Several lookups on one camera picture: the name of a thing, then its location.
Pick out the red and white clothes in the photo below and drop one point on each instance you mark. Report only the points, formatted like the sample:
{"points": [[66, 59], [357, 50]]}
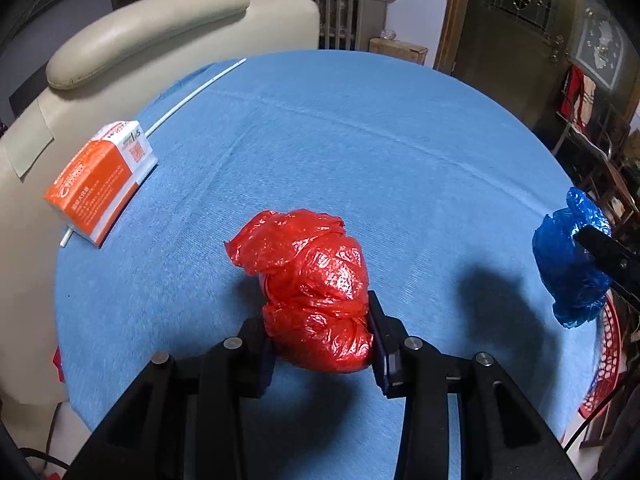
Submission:
{"points": [[575, 90]]}

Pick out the blue plastic bag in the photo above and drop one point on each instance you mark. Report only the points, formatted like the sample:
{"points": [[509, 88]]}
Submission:
{"points": [[560, 260]]}

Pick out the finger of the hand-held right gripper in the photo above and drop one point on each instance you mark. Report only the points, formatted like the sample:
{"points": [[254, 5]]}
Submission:
{"points": [[610, 255]]}

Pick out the long white straw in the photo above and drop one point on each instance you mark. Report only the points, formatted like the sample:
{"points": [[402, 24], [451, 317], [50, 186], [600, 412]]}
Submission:
{"points": [[200, 89]]}

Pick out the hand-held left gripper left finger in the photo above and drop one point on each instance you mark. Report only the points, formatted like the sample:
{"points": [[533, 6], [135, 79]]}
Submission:
{"points": [[260, 360]]}

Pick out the beige leather sofa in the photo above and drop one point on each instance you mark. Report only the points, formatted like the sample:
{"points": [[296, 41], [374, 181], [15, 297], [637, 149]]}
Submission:
{"points": [[150, 20]]}

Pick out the metal chair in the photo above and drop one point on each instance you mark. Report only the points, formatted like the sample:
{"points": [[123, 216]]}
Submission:
{"points": [[605, 175]]}

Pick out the red plastic bag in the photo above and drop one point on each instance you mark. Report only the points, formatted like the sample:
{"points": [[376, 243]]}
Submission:
{"points": [[310, 280]]}

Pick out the wooden door with glass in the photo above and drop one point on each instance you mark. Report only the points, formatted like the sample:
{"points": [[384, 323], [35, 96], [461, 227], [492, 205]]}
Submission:
{"points": [[490, 45]]}

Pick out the red plastic stool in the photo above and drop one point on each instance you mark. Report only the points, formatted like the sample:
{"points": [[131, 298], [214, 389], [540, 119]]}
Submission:
{"points": [[607, 360]]}

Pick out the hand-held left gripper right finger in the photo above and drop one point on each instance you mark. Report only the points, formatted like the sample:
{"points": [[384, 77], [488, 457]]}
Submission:
{"points": [[380, 360]]}

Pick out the orange tissue pack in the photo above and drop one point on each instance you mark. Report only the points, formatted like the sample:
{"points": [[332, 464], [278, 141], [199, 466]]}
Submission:
{"points": [[95, 180]]}

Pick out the cardboard box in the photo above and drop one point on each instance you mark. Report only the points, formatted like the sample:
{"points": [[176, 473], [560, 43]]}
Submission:
{"points": [[400, 50]]}

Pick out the red paper bag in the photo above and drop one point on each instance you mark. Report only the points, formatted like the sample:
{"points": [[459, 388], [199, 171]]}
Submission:
{"points": [[57, 365]]}

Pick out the grey slatted cabinet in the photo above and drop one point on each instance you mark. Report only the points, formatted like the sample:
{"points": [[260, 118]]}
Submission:
{"points": [[365, 20]]}

